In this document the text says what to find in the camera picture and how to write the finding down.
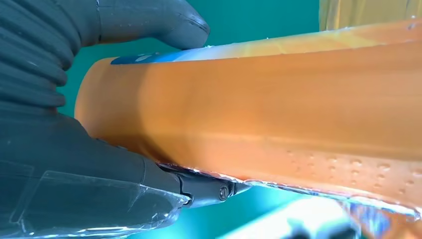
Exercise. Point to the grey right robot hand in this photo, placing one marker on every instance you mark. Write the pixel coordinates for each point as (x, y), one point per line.
(66, 171)

